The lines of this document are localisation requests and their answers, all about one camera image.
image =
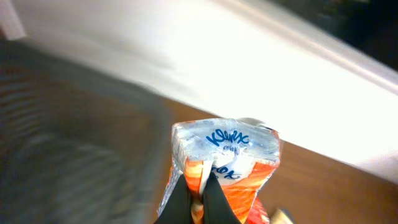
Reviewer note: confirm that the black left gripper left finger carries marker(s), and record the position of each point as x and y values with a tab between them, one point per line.
178	207

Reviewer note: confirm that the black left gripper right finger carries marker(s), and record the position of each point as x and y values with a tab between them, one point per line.
216	206

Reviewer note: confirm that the red snack bag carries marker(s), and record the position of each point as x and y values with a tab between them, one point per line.
257	214

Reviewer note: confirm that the orange Kleenex tissue pack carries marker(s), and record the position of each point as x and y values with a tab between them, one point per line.
242	153

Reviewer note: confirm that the cream rice cracker bag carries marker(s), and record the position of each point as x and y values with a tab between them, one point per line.
281	216

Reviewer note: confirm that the grey plastic mesh basket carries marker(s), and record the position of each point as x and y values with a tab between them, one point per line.
77	146

